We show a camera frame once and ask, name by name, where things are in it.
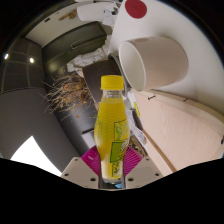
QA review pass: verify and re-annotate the flat round red coaster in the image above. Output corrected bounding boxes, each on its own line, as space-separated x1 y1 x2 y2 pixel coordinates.
124 0 148 20

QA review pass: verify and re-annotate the small yellow tape strip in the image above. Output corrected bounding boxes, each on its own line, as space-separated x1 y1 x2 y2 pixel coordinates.
133 101 141 118

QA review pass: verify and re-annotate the wooden figure by wall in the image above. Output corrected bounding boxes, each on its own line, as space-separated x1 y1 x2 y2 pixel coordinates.
59 9 78 21

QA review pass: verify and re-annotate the white mug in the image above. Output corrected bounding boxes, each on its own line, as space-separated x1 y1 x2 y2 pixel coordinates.
118 35 190 93

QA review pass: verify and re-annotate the white chair with papers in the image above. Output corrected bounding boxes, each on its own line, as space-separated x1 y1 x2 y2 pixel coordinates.
76 1 118 23

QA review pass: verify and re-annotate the light wooden board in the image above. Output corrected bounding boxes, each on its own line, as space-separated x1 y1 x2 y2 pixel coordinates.
131 88 224 173

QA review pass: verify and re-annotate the stack of papers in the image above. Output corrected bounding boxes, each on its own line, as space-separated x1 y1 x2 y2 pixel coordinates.
102 3 123 27

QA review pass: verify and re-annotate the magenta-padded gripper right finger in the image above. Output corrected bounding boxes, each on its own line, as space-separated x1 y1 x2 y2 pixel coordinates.
122 145 164 190

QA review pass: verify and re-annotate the long ceiling light strip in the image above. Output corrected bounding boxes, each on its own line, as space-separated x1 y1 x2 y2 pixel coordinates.
9 135 63 178

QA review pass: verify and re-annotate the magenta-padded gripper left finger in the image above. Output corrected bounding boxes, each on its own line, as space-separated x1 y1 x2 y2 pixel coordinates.
60 145 102 190

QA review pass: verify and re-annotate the dried plant in dark pot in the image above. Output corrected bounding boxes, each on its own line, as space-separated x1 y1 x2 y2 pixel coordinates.
41 53 126 118

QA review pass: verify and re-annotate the yellow drink bottle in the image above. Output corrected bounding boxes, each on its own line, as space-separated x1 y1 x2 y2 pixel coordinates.
93 74 131 185

